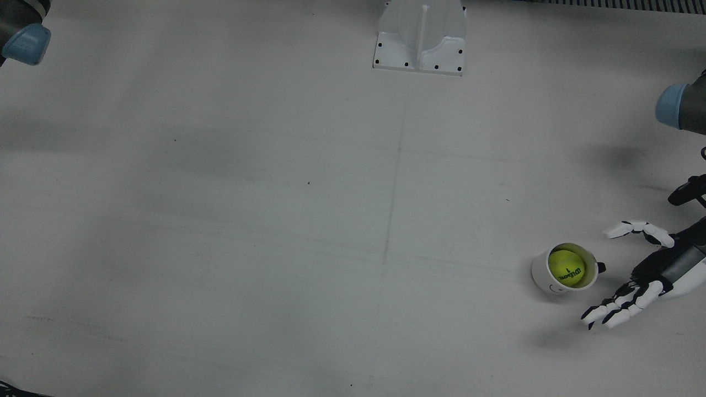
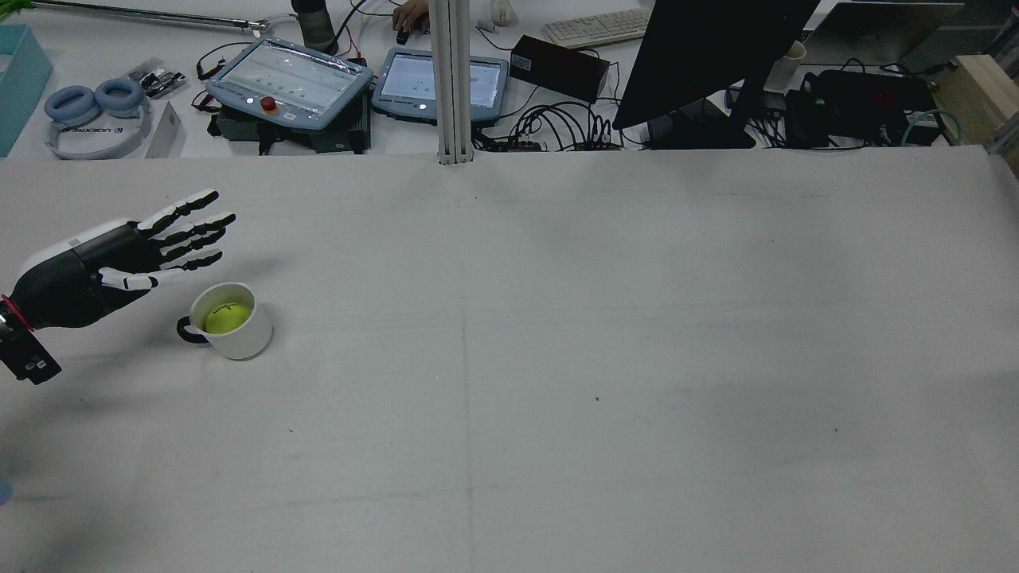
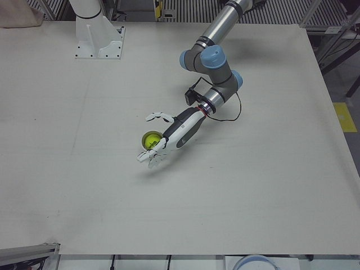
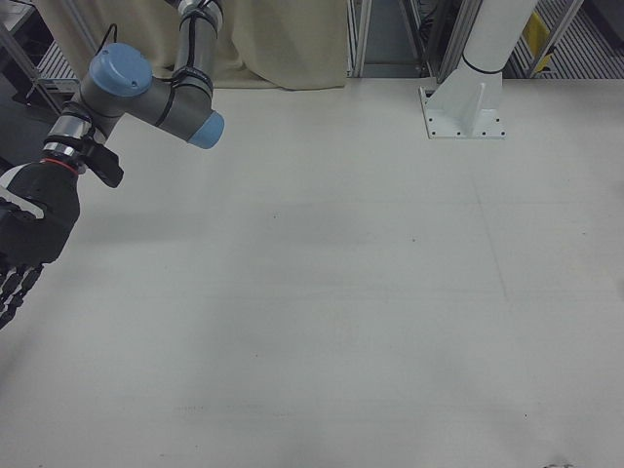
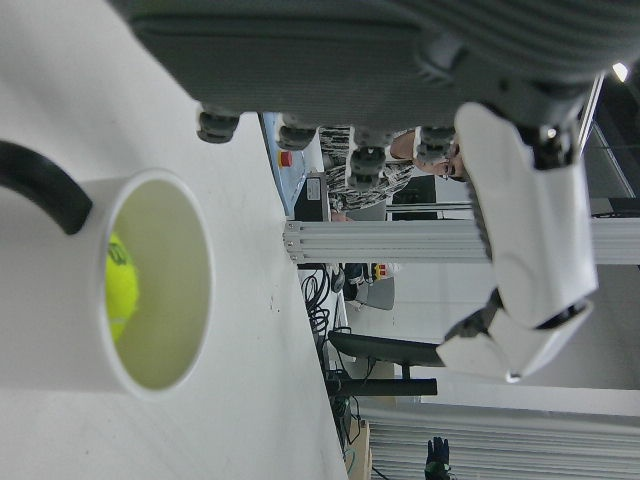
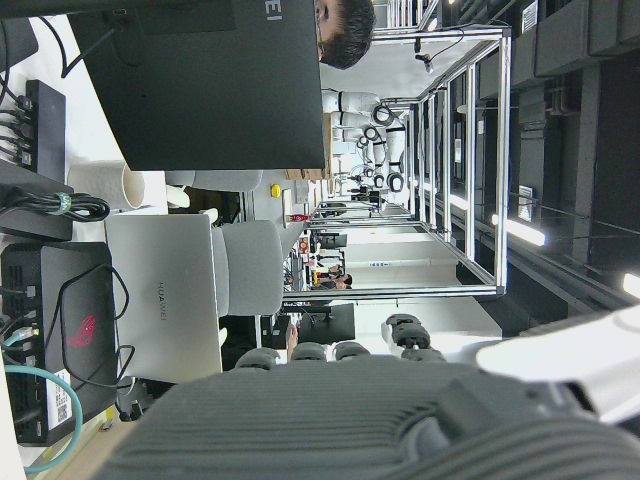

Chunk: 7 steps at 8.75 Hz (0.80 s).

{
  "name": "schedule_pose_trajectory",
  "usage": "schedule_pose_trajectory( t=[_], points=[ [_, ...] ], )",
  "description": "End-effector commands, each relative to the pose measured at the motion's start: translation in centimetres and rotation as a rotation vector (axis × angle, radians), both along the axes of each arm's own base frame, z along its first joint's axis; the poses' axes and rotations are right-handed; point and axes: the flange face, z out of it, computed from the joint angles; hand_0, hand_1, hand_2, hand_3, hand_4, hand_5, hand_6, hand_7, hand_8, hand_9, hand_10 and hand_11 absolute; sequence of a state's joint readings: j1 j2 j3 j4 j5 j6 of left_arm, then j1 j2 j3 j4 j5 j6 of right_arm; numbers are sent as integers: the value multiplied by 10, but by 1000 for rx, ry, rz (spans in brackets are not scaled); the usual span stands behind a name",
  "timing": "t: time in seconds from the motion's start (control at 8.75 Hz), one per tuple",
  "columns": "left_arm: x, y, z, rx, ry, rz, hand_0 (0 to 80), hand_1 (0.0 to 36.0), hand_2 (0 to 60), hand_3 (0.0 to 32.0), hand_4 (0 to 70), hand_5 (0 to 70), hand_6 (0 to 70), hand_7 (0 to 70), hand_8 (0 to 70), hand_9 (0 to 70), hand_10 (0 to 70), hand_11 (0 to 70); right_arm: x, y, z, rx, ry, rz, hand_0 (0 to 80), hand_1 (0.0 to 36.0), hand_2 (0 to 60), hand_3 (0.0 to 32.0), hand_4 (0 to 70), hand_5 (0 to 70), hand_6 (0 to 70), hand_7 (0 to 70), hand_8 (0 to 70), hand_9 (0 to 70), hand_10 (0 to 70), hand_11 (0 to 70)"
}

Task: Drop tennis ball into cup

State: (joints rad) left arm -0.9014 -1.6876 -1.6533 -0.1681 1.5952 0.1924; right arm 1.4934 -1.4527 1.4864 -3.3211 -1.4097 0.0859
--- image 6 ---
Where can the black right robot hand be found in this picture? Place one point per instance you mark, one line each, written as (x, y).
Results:
(300, 425)

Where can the white paper cup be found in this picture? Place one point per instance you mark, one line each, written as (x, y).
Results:
(100, 182)

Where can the small black monitor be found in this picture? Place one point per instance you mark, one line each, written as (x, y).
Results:
(330, 322)

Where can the silver Huawei laptop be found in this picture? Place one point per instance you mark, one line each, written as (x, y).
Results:
(165, 300)

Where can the yellow round button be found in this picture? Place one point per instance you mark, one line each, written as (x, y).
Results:
(275, 190)

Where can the black mini PC red logo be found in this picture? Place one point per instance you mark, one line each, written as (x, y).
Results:
(85, 300)

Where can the white humanoid robot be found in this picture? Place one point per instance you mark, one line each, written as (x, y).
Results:
(350, 100)

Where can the black Huawei monitor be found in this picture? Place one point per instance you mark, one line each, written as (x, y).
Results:
(210, 90)

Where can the white ceiling light tube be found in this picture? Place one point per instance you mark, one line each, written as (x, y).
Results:
(632, 285)

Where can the black docking hub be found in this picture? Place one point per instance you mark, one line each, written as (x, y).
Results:
(47, 130)

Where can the person with dark hair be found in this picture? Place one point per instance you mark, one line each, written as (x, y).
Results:
(345, 35)

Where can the aluminium cage frame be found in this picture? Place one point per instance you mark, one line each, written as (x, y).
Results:
(502, 150)

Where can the black webcam on frame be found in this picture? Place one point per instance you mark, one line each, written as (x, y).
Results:
(427, 60)

